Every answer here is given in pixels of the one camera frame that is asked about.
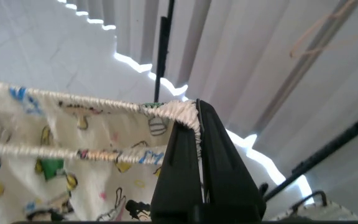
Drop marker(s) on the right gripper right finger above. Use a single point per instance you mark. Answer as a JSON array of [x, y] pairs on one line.
[[228, 174]]

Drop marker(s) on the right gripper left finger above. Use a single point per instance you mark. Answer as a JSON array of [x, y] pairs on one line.
[[179, 174]]

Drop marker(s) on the cream printed garment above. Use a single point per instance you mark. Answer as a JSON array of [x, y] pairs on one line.
[[104, 130]]

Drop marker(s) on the pink clothes hanger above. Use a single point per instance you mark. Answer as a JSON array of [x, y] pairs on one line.
[[322, 28]]

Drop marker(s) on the black clothes rack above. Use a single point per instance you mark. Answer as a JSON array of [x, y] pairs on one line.
[[163, 37]]

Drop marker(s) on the white curtain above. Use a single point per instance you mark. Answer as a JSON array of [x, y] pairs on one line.
[[244, 46]]

